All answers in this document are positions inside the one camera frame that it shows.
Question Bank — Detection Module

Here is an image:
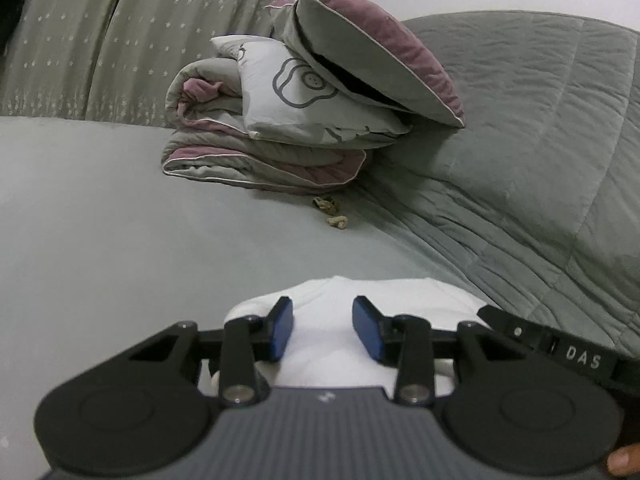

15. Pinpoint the pink grey pillow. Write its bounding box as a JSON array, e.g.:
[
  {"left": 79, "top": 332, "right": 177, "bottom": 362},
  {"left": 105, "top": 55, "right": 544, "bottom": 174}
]
[{"left": 265, "top": 0, "right": 466, "bottom": 128}]

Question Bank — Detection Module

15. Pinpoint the grey star-print curtain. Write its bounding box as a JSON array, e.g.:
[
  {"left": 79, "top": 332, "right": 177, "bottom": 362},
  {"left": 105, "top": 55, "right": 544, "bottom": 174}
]
[{"left": 0, "top": 0, "right": 331, "bottom": 128}]

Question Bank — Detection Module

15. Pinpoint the white printed pillow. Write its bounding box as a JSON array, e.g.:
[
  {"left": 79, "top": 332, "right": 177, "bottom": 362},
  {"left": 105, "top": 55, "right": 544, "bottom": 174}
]
[{"left": 210, "top": 35, "right": 411, "bottom": 148}]

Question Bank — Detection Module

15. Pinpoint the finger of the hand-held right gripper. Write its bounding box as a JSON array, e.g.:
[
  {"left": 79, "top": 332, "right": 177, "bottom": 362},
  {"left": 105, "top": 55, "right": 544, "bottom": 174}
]
[{"left": 476, "top": 305, "right": 640, "bottom": 396}]

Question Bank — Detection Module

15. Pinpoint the white long-sleeved bear shirt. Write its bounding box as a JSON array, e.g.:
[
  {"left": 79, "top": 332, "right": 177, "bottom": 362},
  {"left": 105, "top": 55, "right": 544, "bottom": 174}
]
[{"left": 210, "top": 276, "right": 493, "bottom": 396}]

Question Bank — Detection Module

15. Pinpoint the folded pink grey quilt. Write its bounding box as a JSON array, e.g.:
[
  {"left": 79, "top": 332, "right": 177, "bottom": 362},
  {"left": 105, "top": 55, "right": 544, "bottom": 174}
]
[{"left": 161, "top": 57, "right": 368, "bottom": 196}]

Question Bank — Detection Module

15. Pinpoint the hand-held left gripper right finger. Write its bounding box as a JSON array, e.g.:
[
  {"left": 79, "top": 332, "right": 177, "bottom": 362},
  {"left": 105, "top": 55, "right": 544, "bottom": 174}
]
[{"left": 351, "top": 295, "right": 528, "bottom": 407}]

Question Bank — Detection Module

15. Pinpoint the person's right hand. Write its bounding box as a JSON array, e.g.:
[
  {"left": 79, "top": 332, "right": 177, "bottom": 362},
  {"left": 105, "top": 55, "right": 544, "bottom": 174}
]
[{"left": 606, "top": 444, "right": 640, "bottom": 477}]

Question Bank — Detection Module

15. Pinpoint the grey bed sheet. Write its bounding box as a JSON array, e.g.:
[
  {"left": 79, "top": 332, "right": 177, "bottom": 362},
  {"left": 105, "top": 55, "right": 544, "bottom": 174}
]
[{"left": 0, "top": 115, "right": 491, "bottom": 461}]

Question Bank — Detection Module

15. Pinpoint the grey quilted bedspread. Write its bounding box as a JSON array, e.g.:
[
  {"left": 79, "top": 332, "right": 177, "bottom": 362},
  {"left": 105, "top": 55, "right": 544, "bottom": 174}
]
[{"left": 345, "top": 10, "right": 640, "bottom": 361}]

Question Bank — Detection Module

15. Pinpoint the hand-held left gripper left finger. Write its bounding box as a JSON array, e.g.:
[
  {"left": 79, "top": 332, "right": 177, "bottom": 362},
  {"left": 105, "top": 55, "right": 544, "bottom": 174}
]
[{"left": 127, "top": 296, "right": 294, "bottom": 407}]

